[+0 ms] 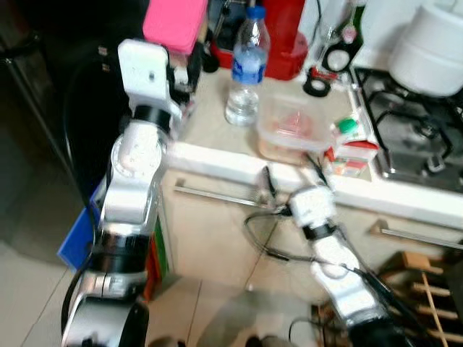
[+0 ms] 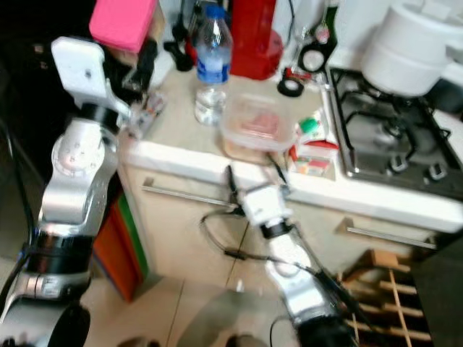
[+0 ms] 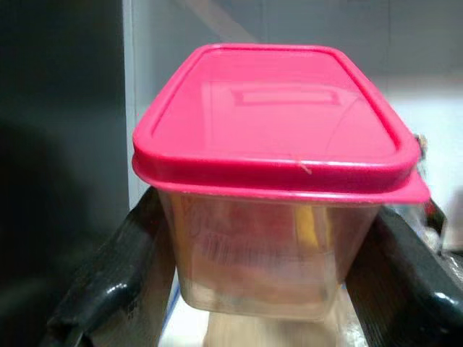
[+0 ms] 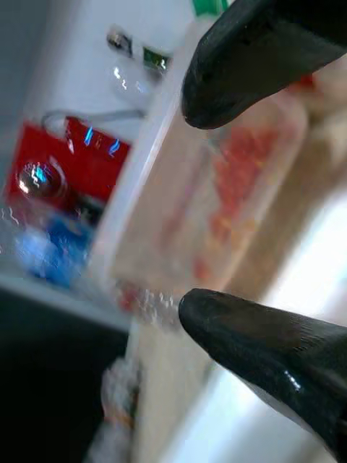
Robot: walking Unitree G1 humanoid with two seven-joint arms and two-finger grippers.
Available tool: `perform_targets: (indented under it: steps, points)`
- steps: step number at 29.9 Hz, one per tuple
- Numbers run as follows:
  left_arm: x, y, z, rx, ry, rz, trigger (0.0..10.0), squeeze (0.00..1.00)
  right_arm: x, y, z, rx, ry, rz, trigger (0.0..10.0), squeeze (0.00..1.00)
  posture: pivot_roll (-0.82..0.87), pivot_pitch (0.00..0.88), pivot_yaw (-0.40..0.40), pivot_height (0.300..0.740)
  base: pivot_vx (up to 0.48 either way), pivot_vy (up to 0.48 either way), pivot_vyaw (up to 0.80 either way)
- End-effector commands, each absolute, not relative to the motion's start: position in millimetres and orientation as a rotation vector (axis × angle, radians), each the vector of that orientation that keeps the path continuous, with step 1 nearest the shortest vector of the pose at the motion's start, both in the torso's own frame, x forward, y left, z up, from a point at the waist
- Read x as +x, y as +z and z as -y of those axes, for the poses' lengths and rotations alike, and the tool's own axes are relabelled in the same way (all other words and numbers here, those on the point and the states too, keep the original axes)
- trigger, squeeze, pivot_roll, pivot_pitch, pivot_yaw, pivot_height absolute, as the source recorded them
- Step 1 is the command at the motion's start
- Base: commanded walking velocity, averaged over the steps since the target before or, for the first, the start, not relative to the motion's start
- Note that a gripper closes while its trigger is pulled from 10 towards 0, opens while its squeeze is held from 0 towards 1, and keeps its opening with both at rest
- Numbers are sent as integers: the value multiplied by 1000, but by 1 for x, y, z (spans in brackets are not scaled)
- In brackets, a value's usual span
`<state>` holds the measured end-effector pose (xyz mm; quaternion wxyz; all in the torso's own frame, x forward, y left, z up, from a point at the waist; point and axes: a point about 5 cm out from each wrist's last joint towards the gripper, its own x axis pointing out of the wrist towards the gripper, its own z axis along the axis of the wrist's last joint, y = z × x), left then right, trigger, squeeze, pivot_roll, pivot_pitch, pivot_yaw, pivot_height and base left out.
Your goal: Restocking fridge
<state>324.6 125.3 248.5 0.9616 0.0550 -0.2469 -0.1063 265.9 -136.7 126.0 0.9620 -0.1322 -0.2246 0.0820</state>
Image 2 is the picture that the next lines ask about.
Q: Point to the clear plastic water bottle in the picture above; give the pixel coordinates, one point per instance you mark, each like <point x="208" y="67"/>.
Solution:
<point x="213" y="69"/>

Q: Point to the grey right robot foot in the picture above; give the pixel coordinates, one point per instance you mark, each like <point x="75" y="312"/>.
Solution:
<point x="246" y="342"/>

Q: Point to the wooden wine rack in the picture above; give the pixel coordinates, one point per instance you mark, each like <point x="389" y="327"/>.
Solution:
<point x="383" y="259"/>

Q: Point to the red espresso machine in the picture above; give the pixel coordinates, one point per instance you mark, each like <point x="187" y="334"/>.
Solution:
<point x="253" y="36"/>

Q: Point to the black tape roll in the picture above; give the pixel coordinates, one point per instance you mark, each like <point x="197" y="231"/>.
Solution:
<point x="290" y="94"/>

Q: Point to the steel gas hob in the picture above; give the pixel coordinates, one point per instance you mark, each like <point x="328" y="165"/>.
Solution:
<point x="391" y="137"/>

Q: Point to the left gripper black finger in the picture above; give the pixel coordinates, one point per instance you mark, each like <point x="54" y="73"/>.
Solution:
<point x="150" y="61"/>

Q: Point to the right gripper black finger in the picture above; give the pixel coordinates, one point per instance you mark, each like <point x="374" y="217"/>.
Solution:
<point x="279" y="173"/>
<point x="231" y="186"/>

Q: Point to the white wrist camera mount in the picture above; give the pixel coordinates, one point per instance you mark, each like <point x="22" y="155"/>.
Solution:
<point x="266" y="204"/>
<point x="83" y="69"/>

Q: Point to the red and white juice carton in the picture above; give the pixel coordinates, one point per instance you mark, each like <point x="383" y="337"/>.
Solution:
<point x="315" y="155"/>

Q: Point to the clear wine glass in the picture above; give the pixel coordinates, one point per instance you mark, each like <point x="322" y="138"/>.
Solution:
<point x="305" y="18"/>

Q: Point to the clear lidded food container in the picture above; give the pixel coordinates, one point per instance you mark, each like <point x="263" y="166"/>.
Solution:
<point x="260" y="126"/>

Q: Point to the grey left robot foot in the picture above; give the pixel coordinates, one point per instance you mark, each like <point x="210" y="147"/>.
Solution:
<point x="139" y="343"/>

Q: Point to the beige kitchen cabinet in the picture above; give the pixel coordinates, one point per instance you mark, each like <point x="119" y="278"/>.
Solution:
<point x="173" y="238"/>

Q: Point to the clear container with pink lid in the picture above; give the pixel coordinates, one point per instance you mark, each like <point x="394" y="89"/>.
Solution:
<point x="123" y="22"/>

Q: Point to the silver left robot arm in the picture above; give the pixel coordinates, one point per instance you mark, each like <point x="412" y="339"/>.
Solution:
<point x="72" y="181"/>

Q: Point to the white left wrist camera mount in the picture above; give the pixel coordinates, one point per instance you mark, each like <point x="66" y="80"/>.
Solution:
<point x="83" y="69"/>

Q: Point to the grey robot foot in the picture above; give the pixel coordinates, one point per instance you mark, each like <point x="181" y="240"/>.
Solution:
<point x="246" y="342"/>
<point x="139" y="343"/>

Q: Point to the tall black appliance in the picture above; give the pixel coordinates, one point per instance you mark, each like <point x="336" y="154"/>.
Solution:
<point x="36" y="58"/>

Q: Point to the orange and green boards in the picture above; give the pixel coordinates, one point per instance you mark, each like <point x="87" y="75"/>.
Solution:
<point x="116" y="253"/>

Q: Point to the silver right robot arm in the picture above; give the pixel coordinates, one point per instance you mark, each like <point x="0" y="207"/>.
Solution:
<point x="293" y="275"/>

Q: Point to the dark grey fridge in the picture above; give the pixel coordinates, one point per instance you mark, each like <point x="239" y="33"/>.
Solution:
<point x="441" y="303"/>

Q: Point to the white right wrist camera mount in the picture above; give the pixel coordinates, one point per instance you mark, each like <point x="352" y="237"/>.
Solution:
<point x="266" y="204"/>

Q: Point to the white cooking pot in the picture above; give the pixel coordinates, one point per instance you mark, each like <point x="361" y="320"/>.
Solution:
<point x="412" y="50"/>

